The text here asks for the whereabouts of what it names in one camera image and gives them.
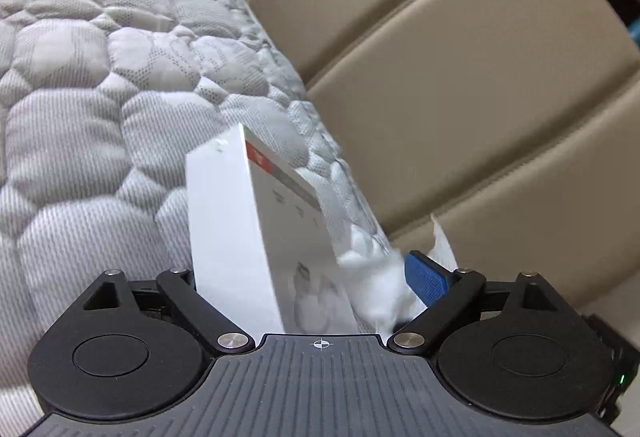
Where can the grey quilted mattress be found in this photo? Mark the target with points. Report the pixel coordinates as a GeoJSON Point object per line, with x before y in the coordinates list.
{"type": "Point", "coordinates": [101, 101]}

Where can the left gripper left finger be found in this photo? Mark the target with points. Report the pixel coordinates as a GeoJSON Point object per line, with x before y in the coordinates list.
{"type": "Point", "coordinates": [209, 326]}

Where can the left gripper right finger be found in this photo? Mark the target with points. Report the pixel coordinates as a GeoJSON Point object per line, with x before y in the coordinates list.
{"type": "Point", "coordinates": [449, 297]}

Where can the white paper towel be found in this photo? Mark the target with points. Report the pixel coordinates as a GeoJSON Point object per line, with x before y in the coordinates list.
{"type": "Point", "coordinates": [372, 273]}

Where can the beige padded headboard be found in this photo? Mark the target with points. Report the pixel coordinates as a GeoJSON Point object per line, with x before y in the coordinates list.
{"type": "Point", "coordinates": [513, 124]}

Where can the white cardboard box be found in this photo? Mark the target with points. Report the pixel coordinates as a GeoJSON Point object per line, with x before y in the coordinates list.
{"type": "Point", "coordinates": [261, 252]}

